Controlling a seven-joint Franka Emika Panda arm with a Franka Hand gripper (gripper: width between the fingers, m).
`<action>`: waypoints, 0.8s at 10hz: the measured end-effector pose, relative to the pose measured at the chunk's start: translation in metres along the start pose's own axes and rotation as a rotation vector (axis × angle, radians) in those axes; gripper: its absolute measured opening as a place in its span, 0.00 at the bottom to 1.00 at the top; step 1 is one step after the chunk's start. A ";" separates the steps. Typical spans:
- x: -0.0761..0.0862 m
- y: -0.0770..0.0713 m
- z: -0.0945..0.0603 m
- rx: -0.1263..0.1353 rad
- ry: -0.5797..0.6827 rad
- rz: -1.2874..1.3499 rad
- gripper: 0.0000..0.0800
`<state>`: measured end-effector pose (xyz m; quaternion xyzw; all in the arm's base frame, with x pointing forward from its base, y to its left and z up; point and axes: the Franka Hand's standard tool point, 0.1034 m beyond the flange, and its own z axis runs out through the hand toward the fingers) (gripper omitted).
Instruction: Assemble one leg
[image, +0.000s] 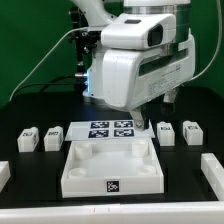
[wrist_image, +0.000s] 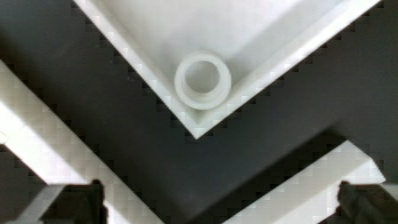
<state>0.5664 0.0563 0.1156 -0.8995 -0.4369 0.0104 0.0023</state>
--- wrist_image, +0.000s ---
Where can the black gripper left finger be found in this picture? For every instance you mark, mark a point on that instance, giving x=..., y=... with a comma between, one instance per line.
x=66, y=204

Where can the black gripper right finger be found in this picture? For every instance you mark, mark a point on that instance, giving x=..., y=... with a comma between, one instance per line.
x=367, y=205

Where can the white square tabletop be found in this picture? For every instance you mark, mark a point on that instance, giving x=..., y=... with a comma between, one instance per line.
x=212, y=47

